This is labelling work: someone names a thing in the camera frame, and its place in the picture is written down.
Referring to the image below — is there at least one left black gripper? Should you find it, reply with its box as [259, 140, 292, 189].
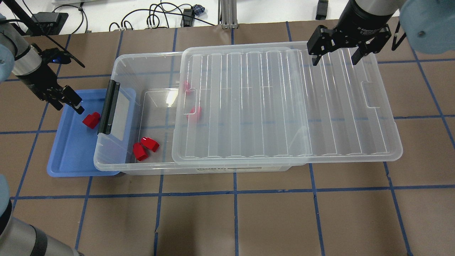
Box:
[21, 48, 85, 115]

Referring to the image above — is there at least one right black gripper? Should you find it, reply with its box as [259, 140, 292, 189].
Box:
[307, 0, 392, 66]

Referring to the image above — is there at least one red block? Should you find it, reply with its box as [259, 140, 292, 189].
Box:
[132, 143, 149, 161]
[183, 81, 191, 92]
[82, 112, 101, 129]
[140, 137, 160, 153]
[187, 106, 202, 123]

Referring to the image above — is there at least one clear plastic box lid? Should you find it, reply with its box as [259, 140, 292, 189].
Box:
[172, 42, 403, 167]

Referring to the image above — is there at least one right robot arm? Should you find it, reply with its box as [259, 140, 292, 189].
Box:
[307, 0, 455, 65]

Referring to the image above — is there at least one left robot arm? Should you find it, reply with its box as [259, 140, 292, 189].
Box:
[0, 15, 85, 114]

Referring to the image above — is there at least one clear plastic storage box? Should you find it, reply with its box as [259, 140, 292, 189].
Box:
[96, 47, 311, 175]

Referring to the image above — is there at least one blue plastic tray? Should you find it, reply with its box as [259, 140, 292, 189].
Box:
[47, 89, 137, 177]

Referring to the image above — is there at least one black box latch handle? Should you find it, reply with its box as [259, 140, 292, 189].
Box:
[97, 79, 120, 135]

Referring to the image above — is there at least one aluminium frame post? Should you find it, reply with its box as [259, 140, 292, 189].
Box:
[218, 0, 239, 30]

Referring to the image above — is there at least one black cables bundle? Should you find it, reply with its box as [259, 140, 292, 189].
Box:
[108, 3, 215, 32]

